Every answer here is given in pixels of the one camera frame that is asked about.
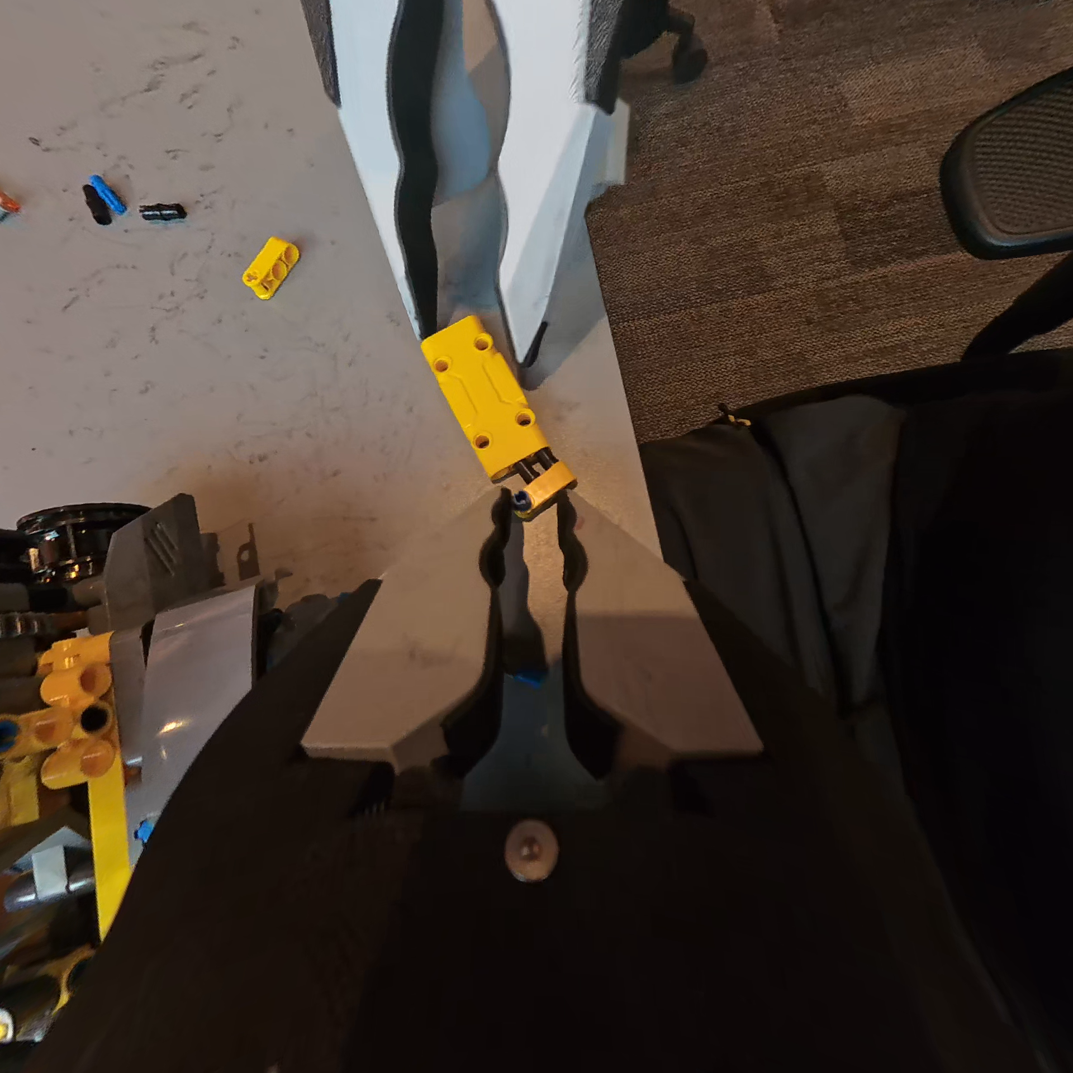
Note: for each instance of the black connector pin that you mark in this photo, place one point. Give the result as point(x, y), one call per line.
point(163, 212)
point(96, 205)

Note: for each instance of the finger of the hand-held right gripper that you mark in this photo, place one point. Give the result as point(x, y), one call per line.
point(545, 209)
point(369, 126)

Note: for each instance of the yellow two-hole connector block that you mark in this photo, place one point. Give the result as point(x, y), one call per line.
point(271, 268)

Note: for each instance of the yellow grey toy vehicle model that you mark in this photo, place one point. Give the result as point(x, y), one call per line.
point(197, 662)

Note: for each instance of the short yellow beam with pins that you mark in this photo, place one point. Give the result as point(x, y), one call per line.
point(553, 482)

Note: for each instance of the black chair caster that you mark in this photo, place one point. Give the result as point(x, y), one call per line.
point(689, 54)

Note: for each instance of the blue connector pin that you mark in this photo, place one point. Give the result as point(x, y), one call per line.
point(107, 194)
point(528, 676)

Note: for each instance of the yellow rectangular building panel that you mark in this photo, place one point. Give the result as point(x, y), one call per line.
point(486, 398)

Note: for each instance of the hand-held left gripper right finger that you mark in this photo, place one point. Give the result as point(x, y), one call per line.
point(654, 662)

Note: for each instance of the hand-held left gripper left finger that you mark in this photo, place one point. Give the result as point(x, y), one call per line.
point(411, 662)

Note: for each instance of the yellow wedge piece orange tip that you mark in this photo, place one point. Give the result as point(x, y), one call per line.
point(7, 203)

